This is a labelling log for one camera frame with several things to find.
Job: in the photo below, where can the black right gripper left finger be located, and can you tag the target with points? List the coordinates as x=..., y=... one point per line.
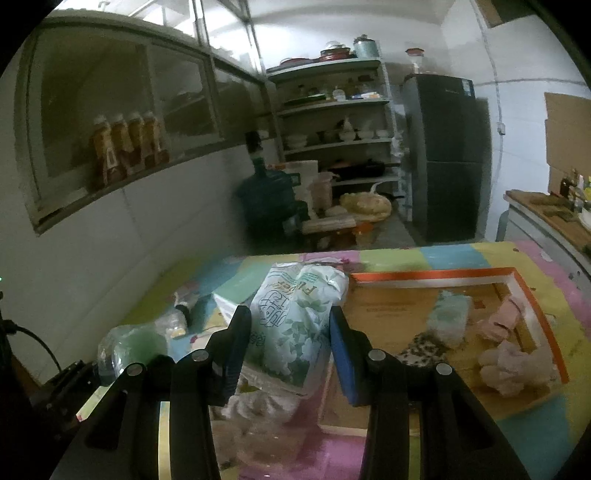
x=119, y=439

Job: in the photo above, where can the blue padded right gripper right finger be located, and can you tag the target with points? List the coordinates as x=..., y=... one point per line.
x=458, y=437

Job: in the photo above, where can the pink fluffy plush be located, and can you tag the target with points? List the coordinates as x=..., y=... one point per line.
x=509, y=370

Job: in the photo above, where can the leopard print cloth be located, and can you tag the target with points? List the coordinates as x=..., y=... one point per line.
x=426, y=350

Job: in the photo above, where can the mint green soft pack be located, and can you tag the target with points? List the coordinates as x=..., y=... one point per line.
x=449, y=317

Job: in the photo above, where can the floral tissue pack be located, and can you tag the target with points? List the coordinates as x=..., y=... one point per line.
x=289, y=340

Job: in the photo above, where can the clear plastic bag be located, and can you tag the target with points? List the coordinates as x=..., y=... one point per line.
x=141, y=343

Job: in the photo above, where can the orange rimmed cardboard box tray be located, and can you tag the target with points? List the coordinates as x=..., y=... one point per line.
x=487, y=323

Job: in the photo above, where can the colourful patchwork table cloth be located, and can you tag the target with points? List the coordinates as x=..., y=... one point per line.
x=543, y=437

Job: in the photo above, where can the green white tissue box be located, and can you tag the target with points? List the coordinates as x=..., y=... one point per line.
x=239, y=290

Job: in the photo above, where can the wooden kitchen counter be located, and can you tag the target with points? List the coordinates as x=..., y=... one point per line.
x=546, y=220

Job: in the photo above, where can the yellow round basket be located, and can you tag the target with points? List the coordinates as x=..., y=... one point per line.
x=367, y=206

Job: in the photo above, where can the blue water jug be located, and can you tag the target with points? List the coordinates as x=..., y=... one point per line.
x=269, y=204

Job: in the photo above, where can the black refrigerator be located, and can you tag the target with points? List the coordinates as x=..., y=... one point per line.
x=447, y=156

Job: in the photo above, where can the grey metal shelf rack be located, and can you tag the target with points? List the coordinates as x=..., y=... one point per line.
x=338, y=115

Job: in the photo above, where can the glass jar on fridge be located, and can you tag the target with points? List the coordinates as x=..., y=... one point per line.
x=416, y=56

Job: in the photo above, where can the teal pot on shelf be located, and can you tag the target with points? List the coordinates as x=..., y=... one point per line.
x=366, y=48

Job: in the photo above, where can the red pot on shelf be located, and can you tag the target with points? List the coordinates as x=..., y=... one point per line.
x=334, y=50

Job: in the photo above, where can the cardboard sheet on wall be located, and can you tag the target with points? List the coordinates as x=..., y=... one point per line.
x=567, y=137

